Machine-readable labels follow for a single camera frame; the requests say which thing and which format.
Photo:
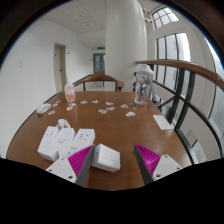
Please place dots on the tall black-framed window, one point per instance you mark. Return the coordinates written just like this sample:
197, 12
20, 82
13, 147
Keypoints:
171, 53

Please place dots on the white computer mouse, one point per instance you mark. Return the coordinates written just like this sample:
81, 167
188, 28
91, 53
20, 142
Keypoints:
43, 108

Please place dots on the small colourful sticker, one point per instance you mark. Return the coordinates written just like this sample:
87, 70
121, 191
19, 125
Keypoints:
110, 108
55, 105
95, 101
83, 102
109, 103
51, 112
69, 108
102, 111
58, 101
72, 104
124, 106
130, 114

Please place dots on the grey glazed double door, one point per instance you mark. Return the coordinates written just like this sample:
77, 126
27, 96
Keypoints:
99, 64

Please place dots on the wooden handrail with black bars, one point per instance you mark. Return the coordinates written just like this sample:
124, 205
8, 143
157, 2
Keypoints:
186, 66

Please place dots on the clear white-lidded drink bottle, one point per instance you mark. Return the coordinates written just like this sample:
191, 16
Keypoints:
143, 86

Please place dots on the small black-framed transom window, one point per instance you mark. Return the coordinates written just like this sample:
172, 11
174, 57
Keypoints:
165, 18

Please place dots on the white power strip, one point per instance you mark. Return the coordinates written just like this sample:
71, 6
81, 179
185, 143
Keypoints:
63, 141

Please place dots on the beige single door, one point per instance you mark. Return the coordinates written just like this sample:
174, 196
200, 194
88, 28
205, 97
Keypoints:
59, 68

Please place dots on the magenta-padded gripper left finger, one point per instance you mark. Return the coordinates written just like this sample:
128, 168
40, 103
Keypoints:
80, 161

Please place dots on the white pink-labelled pump bottle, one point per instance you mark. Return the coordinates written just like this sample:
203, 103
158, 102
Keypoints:
69, 94

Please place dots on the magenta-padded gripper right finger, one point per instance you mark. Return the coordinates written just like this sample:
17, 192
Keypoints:
150, 161

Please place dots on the white charger block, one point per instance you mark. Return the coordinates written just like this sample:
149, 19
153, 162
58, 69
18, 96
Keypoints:
106, 157

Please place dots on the wooden chair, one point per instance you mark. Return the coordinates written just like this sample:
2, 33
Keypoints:
100, 78

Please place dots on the white paper card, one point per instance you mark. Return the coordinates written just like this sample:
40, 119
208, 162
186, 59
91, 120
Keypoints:
162, 122

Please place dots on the green exit sign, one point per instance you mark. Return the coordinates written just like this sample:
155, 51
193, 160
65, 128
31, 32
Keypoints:
101, 48

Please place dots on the wide black-framed window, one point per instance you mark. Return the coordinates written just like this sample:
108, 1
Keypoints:
218, 100

